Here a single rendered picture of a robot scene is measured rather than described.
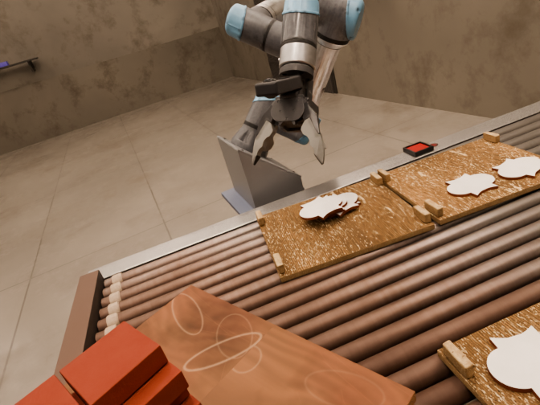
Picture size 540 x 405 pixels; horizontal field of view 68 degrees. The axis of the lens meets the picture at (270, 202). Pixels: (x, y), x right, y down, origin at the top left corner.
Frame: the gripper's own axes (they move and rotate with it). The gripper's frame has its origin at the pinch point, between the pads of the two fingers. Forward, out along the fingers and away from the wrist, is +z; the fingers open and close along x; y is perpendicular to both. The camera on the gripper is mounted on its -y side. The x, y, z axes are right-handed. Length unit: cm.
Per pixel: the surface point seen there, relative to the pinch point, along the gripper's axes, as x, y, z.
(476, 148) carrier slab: -33, 74, -20
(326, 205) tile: 4.4, 39.2, 4.1
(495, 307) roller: -37.6, 17.3, 24.0
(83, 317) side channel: 54, 1, 39
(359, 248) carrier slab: -8.5, 28.8, 15.5
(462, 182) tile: -30, 53, -5
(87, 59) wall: 805, 543, -372
